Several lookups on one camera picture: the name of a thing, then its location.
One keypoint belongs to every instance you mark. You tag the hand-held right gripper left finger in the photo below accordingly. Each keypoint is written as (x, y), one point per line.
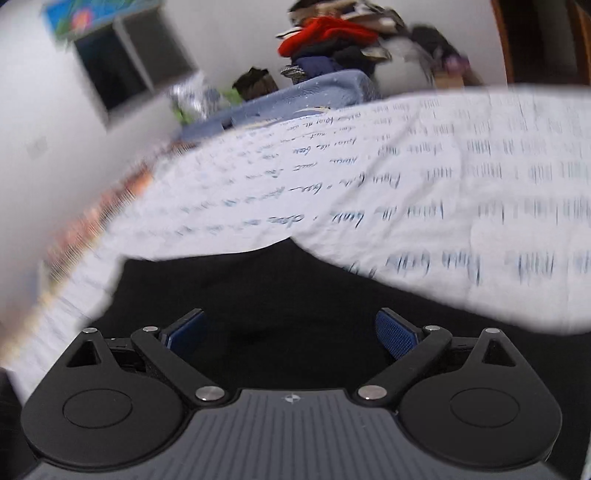
(184, 330)

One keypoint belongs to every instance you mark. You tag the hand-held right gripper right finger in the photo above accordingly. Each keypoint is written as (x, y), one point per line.
(397, 333)

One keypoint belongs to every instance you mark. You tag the black pants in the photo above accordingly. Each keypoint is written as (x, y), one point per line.
(286, 295)

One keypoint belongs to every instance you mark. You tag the floral patterned quilt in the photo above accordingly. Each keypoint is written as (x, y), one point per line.
(101, 217)

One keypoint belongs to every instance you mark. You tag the white script-printed bedsheet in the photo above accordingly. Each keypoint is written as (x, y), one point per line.
(369, 184)

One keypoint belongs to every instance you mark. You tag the green plastic basket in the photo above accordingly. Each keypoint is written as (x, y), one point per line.
(184, 113)

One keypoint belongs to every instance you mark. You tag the floral pillow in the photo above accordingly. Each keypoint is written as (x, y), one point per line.
(196, 97)

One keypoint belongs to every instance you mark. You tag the olive bag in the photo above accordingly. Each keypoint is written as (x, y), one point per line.
(254, 85)

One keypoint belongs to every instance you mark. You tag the blue plastic basket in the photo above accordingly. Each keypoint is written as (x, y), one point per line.
(295, 99)

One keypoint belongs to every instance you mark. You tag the cardboard box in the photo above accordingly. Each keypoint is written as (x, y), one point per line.
(455, 81)

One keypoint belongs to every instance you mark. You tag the grey sack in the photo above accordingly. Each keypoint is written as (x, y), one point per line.
(404, 69)

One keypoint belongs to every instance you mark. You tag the sliding window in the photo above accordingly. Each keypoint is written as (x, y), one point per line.
(134, 64)

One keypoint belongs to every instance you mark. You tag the pink plastic bag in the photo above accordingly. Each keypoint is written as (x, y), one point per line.
(455, 63)

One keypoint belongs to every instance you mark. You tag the black backpack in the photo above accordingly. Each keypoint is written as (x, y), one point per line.
(431, 41)

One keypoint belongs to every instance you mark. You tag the red garment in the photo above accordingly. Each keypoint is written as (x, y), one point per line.
(328, 34)

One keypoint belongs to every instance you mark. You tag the pile of mixed clothes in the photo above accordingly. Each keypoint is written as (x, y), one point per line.
(351, 18)

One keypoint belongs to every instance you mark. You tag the wooden door frame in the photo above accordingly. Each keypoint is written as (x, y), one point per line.
(503, 41)

